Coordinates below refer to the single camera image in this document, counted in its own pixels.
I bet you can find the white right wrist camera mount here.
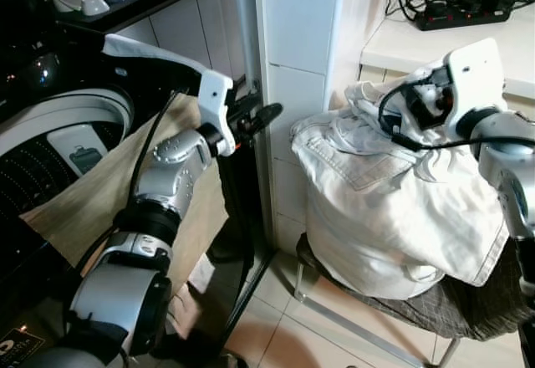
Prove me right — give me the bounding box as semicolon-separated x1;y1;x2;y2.
433;38;509;140

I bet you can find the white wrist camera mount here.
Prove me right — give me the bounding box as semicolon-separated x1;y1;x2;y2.
198;69;237;148
433;38;509;140

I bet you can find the metal chair with checked cushion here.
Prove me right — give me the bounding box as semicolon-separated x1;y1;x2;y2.
291;233;535;368

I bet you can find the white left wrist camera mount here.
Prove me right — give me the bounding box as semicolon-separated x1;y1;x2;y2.
198;69;237;148

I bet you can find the black top-load washing machine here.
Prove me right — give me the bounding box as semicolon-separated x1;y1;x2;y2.
0;17;281;368

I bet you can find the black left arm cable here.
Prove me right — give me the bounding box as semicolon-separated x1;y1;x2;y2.
79;90;181;277

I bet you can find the black power strip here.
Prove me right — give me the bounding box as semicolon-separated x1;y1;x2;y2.
413;0;516;33

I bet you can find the white clothes pile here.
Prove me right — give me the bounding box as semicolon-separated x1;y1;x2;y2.
290;79;512;301

